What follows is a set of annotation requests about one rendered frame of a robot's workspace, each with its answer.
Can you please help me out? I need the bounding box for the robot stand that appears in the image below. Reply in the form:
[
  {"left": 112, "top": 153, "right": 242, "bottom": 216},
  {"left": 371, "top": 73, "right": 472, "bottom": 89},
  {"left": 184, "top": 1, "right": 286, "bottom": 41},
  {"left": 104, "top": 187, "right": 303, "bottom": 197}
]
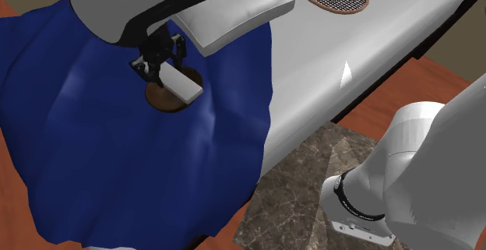
[{"left": 232, "top": 121, "right": 412, "bottom": 250}]

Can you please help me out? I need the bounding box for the brown round plate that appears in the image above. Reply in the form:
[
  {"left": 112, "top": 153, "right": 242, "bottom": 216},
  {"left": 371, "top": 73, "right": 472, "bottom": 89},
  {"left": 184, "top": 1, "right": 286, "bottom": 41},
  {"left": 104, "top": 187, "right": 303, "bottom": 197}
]
[{"left": 145, "top": 66, "right": 204, "bottom": 114}]

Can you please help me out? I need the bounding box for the white flat rectangular box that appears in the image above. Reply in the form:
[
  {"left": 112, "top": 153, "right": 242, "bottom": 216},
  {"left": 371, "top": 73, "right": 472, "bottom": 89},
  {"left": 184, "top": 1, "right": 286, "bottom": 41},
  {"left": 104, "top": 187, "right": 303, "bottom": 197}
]
[{"left": 158, "top": 62, "right": 204, "bottom": 104}]

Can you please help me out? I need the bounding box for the white pillow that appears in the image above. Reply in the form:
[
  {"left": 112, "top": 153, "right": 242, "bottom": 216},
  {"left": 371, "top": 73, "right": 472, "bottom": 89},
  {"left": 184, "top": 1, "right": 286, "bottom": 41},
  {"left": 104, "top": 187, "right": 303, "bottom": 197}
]
[{"left": 172, "top": 0, "right": 296, "bottom": 58}]

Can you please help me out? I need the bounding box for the white bed with dark frame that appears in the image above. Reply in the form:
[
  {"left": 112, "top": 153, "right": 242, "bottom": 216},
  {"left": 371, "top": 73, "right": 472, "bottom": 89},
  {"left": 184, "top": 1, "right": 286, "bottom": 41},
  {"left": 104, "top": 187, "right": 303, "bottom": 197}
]
[{"left": 87, "top": 0, "right": 485, "bottom": 250}]

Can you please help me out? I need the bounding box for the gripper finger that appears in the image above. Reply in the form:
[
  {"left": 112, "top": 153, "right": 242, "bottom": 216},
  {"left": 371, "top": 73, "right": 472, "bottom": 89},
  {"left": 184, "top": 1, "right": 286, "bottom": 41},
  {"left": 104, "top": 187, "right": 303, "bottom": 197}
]
[
  {"left": 130, "top": 56, "right": 165, "bottom": 88},
  {"left": 171, "top": 34, "right": 188, "bottom": 72}
]

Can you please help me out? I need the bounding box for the blue blanket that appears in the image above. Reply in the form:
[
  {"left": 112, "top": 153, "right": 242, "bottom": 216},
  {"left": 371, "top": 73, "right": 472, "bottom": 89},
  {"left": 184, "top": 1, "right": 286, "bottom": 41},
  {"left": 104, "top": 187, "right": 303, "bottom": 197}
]
[{"left": 0, "top": 0, "right": 274, "bottom": 250}]

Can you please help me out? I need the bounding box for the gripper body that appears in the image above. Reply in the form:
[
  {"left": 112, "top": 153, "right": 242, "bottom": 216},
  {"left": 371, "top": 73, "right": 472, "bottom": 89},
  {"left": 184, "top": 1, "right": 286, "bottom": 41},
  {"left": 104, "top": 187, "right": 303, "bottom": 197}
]
[{"left": 141, "top": 24, "right": 176, "bottom": 65}]

